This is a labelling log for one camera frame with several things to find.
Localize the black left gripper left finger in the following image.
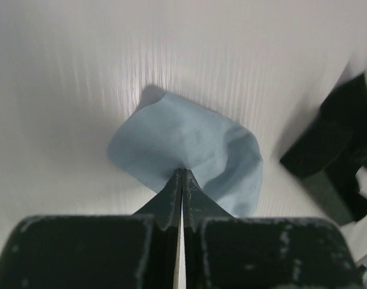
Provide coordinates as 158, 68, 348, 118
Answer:
0, 169, 183, 288

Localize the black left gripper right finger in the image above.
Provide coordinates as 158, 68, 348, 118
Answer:
182, 170, 364, 288

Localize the light blue cleaning cloth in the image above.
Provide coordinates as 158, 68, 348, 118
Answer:
107, 93, 263, 218

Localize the black glasses case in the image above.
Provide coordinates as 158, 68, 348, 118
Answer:
280, 73, 367, 226

